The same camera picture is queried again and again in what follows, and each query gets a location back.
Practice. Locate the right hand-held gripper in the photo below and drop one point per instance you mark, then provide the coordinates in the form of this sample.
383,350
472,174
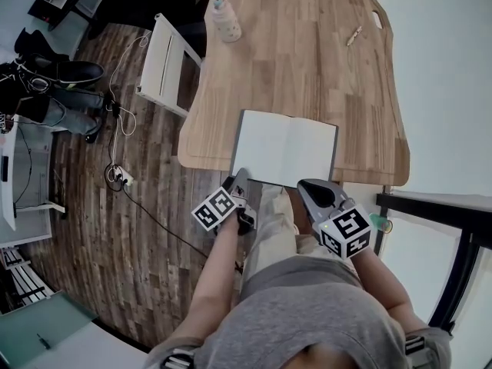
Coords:
346,233

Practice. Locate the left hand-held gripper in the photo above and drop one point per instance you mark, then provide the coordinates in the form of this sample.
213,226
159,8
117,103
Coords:
213,208

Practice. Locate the grey notebook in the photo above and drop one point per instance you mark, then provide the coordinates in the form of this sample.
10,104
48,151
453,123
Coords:
284,144

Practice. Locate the person's right forearm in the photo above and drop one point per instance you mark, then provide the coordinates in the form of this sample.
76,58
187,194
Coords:
388,286

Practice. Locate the person's left forearm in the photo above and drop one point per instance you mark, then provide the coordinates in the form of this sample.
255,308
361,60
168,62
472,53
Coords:
215,275

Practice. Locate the person's beige trousers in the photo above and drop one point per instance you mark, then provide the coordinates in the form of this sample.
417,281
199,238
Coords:
273,225

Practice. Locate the person's grey shirt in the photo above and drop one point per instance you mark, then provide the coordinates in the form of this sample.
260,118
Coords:
307,313

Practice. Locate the white power strip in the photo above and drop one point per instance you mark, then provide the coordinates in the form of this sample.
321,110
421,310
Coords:
125,176

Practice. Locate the wooden table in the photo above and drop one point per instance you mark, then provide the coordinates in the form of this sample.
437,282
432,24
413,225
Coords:
300,52

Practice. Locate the white chair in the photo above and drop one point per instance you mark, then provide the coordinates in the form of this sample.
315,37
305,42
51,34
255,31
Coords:
157,60

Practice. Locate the white spotted bottle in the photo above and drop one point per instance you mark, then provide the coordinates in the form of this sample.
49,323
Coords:
227,21

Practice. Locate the beige pen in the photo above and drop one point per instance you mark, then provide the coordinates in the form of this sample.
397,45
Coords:
354,36

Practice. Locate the white desk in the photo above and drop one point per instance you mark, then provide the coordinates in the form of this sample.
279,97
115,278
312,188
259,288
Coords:
34,160

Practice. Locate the white slatted bench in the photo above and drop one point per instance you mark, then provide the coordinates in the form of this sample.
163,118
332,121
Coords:
27,286

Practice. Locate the glass desk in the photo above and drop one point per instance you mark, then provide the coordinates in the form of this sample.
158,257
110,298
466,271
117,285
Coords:
46,321

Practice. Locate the dark pen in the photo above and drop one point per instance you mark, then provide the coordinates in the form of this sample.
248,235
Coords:
43,341

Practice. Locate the black cabinet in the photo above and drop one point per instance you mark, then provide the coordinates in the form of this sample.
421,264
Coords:
36,12

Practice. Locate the black window frame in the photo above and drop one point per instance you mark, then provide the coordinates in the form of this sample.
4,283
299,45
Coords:
423,210

